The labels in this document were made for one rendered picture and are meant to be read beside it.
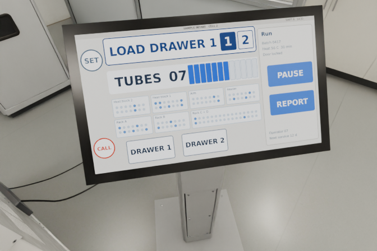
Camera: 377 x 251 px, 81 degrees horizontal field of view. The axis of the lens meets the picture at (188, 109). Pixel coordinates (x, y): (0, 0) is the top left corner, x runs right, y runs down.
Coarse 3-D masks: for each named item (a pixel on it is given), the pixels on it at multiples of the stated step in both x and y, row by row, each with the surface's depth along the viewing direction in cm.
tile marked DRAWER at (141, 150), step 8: (168, 136) 44; (128, 144) 44; (136, 144) 44; (144, 144) 44; (152, 144) 44; (160, 144) 44; (168, 144) 45; (128, 152) 44; (136, 152) 44; (144, 152) 44; (152, 152) 44; (160, 152) 45; (168, 152) 45; (128, 160) 44; (136, 160) 44; (144, 160) 44; (152, 160) 44
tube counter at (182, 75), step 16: (176, 64) 44; (192, 64) 44; (208, 64) 44; (224, 64) 45; (240, 64) 45; (256, 64) 45; (176, 80) 44; (192, 80) 44; (208, 80) 44; (224, 80) 45
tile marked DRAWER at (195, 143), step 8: (224, 128) 46; (184, 136) 45; (192, 136) 45; (200, 136) 45; (208, 136) 45; (216, 136) 46; (224, 136) 46; (184, 144) 45; (192, 144) 45; (200, 144) 45; (208, 144) 45; (216, 144) 46; (224, 144) 46; (184, 152) 45; (192, 152) 45; (200, 152) 45; (208, 152) 46
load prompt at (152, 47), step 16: (176, 32) 43; (192, 32) 43; (208, 32) 44; (224, 32) 44; (240, 32) 44; (112, 48) 42; (128, 48) 42; (144, 48) 43; (160, 48) 43; (176, 48) 43; (192, 48) 44; (208, 48) 44; (224, 48) 44; (240, 48) 45; (256, 48) 45; (112, 64) 42
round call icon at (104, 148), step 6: (96, 138) 43; (102, 138) 43; (108, 138) 43; (96, 144) 43; (102, 144) 43; (108, 144) 43; (114, 144) 44; (96, 150) 43; (102, 150) 43; (108, 150) 43; (114, 150) 44; (96, 156) 43; (102, 156) 43; (108, 156) 44; (114, 156) 44
